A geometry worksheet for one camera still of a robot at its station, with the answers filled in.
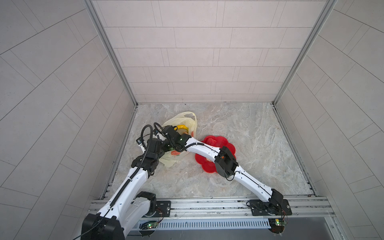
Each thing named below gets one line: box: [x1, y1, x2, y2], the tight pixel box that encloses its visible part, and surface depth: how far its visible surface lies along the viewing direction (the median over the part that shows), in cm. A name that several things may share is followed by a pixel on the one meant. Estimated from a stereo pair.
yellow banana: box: [174, 124, 189, 134], surface depth 101 cm
